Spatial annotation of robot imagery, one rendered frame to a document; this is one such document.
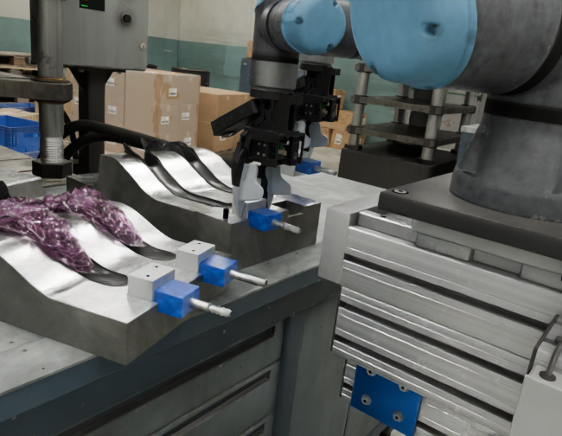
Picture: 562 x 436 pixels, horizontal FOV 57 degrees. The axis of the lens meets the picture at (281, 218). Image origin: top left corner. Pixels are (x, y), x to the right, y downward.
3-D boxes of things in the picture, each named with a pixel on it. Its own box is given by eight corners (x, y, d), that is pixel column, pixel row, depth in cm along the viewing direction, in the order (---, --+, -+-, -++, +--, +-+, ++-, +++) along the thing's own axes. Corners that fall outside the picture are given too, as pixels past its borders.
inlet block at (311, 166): (340, 183, 116) (343, 160, 114) (328, 186, 112) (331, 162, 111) (294, 171, 123) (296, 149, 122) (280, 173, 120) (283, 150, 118)
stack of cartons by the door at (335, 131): (364, 150, 775) (373, 93, 751) (354, 152, 748) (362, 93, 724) (315, 141, 819) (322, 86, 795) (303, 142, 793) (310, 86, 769)
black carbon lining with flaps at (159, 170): (277, 208, 104) (283, 162, 101) (220, 221, 92) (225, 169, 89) (165, 171, 124) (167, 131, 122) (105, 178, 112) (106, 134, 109)
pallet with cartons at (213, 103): (251, 156, 630) (256, 94, 608) (212, 165, 559) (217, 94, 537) (170, 140, 678) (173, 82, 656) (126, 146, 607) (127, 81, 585)
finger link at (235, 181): (232, 185, 84) (246, 132, 83) (225, 183, 85) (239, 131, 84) (250, 189, 88) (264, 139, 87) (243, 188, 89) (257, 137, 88)
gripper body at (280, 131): (273, 172, 81) (281, 93, 78) (233, 161, 86) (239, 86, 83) (302, 168, 87) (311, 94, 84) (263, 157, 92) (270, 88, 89)
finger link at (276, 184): (286, 218, 91) (283, 169, 86) (260, 209, 94) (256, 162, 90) (297, 210, 93) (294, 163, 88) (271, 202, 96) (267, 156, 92)
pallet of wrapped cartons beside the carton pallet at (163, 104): (203, 169, 535) (209, 74, 508) (146, 180, 468) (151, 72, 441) (117, 148, 592) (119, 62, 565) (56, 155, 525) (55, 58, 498)
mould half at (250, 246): (316, 244, 107) (324, 180, 103) (226, 274, 87) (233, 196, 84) (159, 188, 136) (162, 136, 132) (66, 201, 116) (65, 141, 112)
